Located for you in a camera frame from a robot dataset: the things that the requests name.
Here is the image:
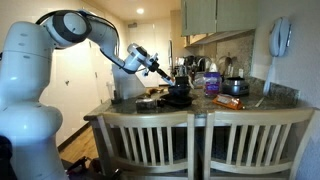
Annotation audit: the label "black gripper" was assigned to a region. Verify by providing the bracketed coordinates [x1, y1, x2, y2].
[148, 61, 174, 85]

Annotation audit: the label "left wooden chair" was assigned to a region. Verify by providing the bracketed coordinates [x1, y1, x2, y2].
[98, 111, 195, 180]

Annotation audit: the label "green upper cabinets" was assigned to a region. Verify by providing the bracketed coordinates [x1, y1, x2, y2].
[181, 0, 258, 36]

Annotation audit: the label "silver black cooking pot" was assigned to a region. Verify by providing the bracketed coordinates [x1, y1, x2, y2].
[222, 77, 249, 96]

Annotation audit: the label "wooden chair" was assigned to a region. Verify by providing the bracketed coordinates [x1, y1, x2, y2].
[203, 107, 319, 180]
[98, 111, 195, 180]

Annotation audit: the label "black rectangular tray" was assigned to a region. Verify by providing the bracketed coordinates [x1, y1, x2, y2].
[161, 94, 192, 108]

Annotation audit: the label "white wall telephone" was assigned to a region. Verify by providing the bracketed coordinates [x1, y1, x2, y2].
[263, 17, 291, 96]

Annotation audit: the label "orange snack package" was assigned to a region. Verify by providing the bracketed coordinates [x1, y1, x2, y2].
[212, 94, 243, 110]

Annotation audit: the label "right wooden chair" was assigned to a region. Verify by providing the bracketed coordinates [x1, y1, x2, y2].
[203, 107, 319, 180]

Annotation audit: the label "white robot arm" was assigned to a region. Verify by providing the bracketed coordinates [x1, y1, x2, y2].
[0, 10, 173, 180]

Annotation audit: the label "black bowl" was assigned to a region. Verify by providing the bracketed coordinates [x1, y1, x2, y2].
[168, 76, 191, 97]

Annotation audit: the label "purple lidded container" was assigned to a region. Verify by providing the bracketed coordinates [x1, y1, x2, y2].
[204, 72, 221, 97]

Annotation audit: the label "kitchen sink faucet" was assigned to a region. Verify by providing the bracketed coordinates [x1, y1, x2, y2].
[197, 57, 212, 72]

